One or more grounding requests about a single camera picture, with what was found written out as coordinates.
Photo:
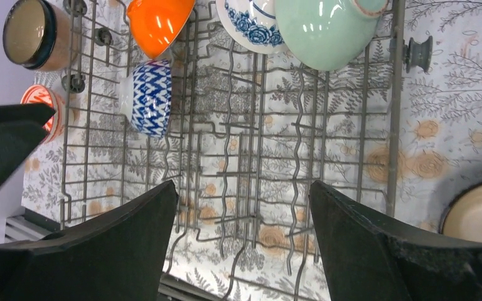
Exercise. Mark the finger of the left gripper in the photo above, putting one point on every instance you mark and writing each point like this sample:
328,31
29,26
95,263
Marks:
21,131

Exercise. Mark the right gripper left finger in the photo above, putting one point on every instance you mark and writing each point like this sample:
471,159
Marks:
118,255

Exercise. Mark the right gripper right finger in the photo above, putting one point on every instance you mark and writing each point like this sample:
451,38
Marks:
368,255

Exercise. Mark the brown glazed bowl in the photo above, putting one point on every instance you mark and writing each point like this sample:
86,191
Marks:
39,36

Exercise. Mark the dark brown patterned bowl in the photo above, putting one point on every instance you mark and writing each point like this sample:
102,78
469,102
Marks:
462,218

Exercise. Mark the blue zigzag patterned bowl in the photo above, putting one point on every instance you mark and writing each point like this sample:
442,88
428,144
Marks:
145,97

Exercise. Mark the grey wire dish rack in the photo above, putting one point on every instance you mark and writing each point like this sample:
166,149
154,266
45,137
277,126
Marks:
247,135

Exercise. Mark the orange bowl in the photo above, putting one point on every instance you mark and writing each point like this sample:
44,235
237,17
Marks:
155,24

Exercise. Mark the pale green bowl back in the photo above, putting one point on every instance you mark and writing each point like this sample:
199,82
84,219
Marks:
326,35

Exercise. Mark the blue floral white bowl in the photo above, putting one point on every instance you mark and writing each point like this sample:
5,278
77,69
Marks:
252,24

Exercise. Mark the floral tablecloth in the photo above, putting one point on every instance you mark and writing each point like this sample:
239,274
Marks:
439,119

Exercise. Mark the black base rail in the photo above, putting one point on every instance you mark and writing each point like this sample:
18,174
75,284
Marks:
171,288

